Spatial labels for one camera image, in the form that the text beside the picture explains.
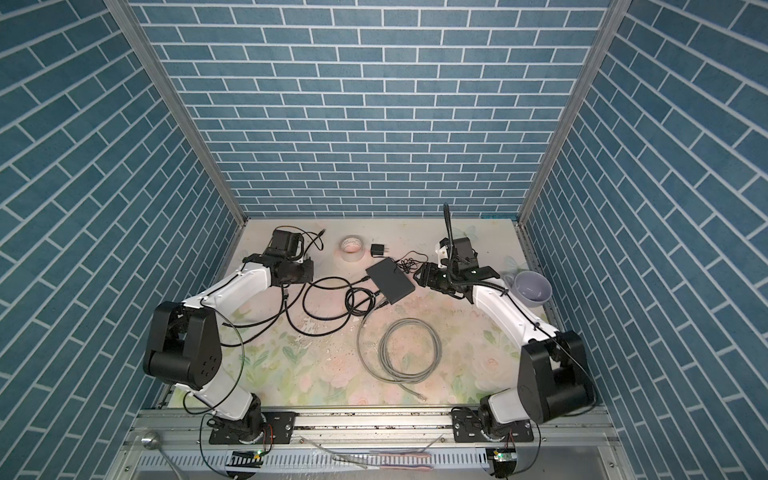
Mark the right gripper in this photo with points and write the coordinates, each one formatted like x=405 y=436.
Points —
x=427 y=275

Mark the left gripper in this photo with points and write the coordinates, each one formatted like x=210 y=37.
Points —
x=307 y=274

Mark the black network switch box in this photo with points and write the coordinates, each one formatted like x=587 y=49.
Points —
x=390 y=280

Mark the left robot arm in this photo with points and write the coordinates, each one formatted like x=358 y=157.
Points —
x=184 y=347

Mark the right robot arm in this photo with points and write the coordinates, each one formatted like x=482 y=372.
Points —
x=553 y=379

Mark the clear tape roll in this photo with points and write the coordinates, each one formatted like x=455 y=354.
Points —
x=352 y=248

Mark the lavender ceramic mug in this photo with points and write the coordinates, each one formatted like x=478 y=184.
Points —
x=530 y=287

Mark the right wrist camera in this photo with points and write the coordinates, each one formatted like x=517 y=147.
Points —
x=443 y=253

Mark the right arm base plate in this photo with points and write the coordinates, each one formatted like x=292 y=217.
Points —
x=478 y=425

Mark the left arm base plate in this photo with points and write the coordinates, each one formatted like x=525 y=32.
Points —
x=266 y=428

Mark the aluminium mounting rail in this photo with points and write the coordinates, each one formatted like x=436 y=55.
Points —
x=434 y=442

